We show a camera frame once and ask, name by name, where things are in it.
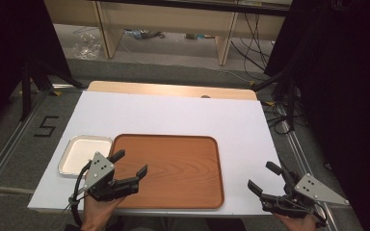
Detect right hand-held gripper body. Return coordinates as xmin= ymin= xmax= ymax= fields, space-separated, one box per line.
xmin=259 ymin=172 xmax=350 ymax=227

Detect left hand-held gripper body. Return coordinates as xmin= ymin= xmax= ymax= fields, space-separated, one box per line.
xmin=83 ymin=151 xmax=140 ymax=202

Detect person's right hand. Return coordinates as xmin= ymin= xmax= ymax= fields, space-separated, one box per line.
xmin=272 ymin=213 xmax=320 ymax=231

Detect person's left hand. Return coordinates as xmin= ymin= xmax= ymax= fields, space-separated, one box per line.
xmin=80 ymin=193 xmax=127 ymax=231

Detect small white metal tray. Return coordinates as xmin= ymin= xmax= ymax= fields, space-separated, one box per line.
xmin=57 ymin=134 xmax=114 ymax=178

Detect brown wooden tray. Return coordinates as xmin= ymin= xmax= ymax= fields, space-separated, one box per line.
xmin=110 ymin=133 xmax=225 ymax=210

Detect white table mat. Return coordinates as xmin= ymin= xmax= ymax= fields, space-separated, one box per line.
xmin=27 ymin=90 xmax=285 ymax=218

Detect black metal stand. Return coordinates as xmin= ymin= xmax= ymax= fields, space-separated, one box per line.
xmin=18 ymin=60 xmax=85 ymax=122
xmin=252 ymin=69 xmax=299 ymax=132

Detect black curtain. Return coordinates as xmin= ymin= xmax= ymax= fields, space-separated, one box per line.
xmin=263 ymin=0 xmax=370 ymax=231
xmin=0 ymin=0 xmax=72 ymax=143

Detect clear plastic bag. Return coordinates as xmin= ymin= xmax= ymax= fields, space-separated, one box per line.
xmin=71 ymin=31 xmax=103 ymax=61

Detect small box under desk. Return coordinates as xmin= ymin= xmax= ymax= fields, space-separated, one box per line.
xmin=185 ymin=32 xmax=216 ymax=40

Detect light wooden desk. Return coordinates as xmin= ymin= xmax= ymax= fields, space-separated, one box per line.
xmin=43 ymin=0 xmax=291 ymax=67

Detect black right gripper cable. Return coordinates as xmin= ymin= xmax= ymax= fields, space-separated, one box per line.
xmin=313 ymin=201 xmax=330 ymax=229

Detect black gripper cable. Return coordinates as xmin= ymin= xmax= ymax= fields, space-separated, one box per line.
xmin=313 ymin=201 xmax=330 ymax=229
xmin=68 ymin=159 xmax=93 ymax=229

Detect aluminium floor rail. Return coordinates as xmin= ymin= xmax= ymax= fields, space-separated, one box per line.
xmin=0 ymin=84 xmax=78 ymax=201
xmin=277 ymin=104 xmax=340 ymax=231

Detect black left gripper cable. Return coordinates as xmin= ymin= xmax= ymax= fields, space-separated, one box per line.
xmin=68 ymin=159 xmax=93 ymax=229

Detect black floor cables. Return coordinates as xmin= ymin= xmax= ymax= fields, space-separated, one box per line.
xmin=263 ymin=101 xmax=296 ymax=136

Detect black hanging cables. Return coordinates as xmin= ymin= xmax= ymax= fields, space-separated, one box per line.
xmin=230 ymin=13 xmax=273 ymax=82

